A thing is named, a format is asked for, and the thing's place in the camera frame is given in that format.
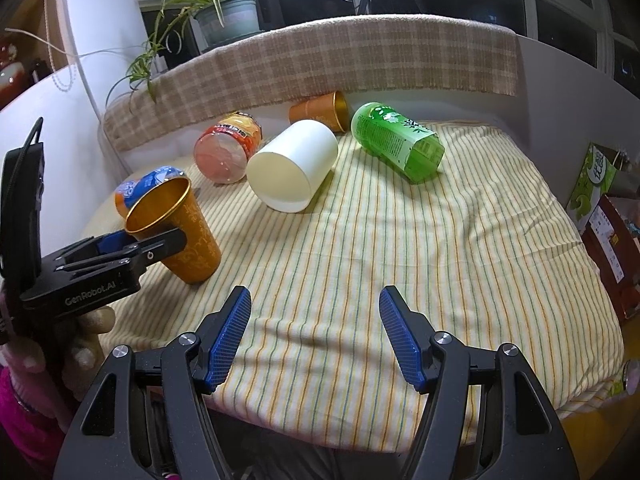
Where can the blue orange Arctic Ocean bottle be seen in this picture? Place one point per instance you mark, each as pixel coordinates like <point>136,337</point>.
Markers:
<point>129,192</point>

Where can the spider plant in green pot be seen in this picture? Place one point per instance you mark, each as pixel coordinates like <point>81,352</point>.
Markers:
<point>116,51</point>

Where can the red orange snack jar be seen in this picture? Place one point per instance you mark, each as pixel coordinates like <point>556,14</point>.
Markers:
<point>224,149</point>

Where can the white paper cup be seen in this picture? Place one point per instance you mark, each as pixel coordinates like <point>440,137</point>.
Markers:
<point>287,172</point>

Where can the green white carton box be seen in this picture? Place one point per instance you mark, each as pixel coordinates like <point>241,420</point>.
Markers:
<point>595,178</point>

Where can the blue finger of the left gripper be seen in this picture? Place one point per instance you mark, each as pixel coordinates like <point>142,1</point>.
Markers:
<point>113,242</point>

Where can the striped yellow table cloth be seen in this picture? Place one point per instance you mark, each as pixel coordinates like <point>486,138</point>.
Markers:
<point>484,250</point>

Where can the green drink bottle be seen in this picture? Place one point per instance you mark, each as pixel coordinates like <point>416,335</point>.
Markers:
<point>412,149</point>

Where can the left hand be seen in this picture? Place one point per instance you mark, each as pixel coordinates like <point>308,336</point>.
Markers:
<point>71,357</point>

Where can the red white ceramic vase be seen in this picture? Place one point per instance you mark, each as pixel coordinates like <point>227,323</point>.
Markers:
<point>15,79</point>

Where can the red cardboard box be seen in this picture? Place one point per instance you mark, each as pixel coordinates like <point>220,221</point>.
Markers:
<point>611,237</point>

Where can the beige plaid sill cloth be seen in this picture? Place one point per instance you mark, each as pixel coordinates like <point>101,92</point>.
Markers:
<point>348,54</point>

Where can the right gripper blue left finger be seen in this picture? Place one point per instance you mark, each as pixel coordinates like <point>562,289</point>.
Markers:
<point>221,333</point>

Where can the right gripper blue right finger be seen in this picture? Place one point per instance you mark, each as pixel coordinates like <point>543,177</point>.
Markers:
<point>410,334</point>

